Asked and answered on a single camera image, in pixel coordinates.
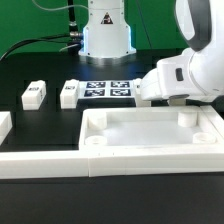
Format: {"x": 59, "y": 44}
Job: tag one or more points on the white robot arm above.
{"x": 197, "y": 73}

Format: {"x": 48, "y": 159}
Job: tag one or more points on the white L-shaped guide fence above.
{"x": 203, "y": 155}

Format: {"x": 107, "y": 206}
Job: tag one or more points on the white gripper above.
{"x": 169, "y": 78}

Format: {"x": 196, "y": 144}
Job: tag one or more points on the fiducial marker sheet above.
{"x": 105, "y": 89}

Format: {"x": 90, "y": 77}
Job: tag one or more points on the white block at left edge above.
{"x": 5, "y": 125}

